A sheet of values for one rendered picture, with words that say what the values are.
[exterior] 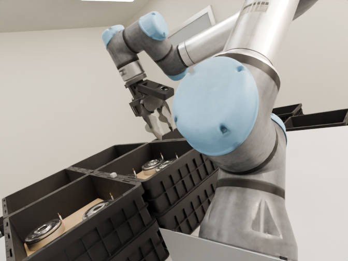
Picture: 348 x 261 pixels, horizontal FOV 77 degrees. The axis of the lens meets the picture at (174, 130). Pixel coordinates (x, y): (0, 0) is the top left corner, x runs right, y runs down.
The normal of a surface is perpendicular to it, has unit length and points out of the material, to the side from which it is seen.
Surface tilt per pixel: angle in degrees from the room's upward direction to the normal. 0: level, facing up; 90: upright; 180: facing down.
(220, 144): 131
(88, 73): 90
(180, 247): 90
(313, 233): 0
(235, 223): 27
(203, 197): 90
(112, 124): 90
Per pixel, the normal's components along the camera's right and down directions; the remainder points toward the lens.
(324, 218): -0.34, -0.92
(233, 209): -0.44, -0.70
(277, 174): 0.47, -0.26
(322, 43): -0.65, 0.36
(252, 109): 0.68, 0.20
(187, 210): 0.63, -0.08
